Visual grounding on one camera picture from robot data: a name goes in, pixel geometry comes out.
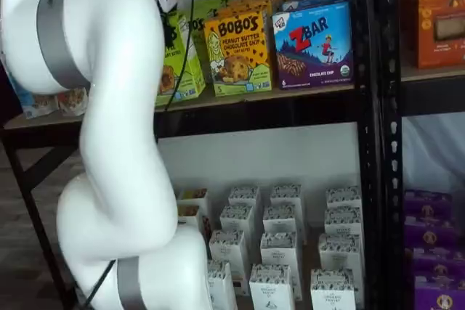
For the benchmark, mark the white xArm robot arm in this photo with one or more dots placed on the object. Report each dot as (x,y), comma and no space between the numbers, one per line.
(120,106)

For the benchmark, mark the wooden shelf board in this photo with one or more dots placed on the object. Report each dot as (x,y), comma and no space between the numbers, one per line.
(36,122)

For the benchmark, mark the light blue snack box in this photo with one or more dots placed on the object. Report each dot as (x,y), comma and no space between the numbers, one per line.
(23,101)

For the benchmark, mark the white box yellow label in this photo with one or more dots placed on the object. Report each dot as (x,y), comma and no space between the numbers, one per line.
(192,197)
(189,215)

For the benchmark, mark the white organic pantry box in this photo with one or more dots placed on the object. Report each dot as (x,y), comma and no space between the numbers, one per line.
(342,197)
(279,219)
(270,288)
(340,252)
(219,284)
(278,248)
(342,221)
(286,195)
(226,246)
(332,290)
(237,217)
(244,195)

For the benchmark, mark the orange snack box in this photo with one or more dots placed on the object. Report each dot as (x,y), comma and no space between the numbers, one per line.
(439,16)

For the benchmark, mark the purple snack box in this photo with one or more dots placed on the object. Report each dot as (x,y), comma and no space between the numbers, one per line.
(428,203)
(437,263)
(430,232)
(439,295)

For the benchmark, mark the granola bag red label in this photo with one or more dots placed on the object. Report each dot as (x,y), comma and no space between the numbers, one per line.
(72,101)

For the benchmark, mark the granola bag orange label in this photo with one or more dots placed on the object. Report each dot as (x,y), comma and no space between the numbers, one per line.
(45,103)

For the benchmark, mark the white translucent plastic sheet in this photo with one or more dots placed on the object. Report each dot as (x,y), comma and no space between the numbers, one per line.
(432,150)

